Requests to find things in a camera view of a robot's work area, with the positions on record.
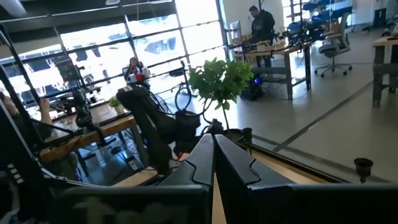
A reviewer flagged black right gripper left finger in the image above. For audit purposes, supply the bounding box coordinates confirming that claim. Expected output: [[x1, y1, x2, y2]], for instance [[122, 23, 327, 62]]
[[58, 133, 216, 224]]

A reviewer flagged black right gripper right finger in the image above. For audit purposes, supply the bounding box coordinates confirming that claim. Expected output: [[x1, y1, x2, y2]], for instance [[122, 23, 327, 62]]
[[214, 134, 398, 224]]

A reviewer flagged tall black candlestick holder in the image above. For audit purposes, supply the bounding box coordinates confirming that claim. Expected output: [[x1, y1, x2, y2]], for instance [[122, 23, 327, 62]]
[[241, 127, 254, 156]]

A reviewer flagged medium black candlestick holder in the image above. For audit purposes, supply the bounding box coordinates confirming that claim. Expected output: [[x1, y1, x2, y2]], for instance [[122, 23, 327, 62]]
[[353, 157, 374, 184]]

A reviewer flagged black plant pot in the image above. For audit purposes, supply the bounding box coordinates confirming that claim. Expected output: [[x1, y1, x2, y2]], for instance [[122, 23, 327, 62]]
[[223, 128, 246, 143]]

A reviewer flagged black computer tower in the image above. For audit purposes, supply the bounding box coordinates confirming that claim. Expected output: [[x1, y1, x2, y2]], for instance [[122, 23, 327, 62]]
[[242, 74, 264, 101]]

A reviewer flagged long wooden workbench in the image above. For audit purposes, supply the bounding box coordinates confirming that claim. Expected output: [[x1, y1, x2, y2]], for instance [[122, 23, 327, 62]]
[[39, 102, 138, 163]]

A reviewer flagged small green desk plant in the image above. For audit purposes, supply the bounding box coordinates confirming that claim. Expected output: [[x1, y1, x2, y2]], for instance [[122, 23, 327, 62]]
[[108, 96, 123, 108]]

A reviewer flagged green leafy plant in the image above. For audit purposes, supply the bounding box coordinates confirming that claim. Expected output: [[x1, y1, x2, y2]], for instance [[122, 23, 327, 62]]
[[187, 57, 255, 131]]

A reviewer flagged person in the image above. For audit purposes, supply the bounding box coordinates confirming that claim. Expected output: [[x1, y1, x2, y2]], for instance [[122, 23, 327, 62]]
[[123, 56, 150, 90], [0, 91, 54, 141], [248, 5, 277, 68]]

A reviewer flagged wooden desk with metal legs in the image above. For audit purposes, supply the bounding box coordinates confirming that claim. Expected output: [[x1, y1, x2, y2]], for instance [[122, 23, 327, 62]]
[[232, 41, 312, 101]]

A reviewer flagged grey office chair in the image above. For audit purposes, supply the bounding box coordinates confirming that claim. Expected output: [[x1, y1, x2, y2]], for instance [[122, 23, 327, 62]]
[[313, 12, 354, 79]]

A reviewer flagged dark metal-legged desk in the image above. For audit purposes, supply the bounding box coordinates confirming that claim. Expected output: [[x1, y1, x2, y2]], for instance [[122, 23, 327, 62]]
[[372, 35, 398, 108]]

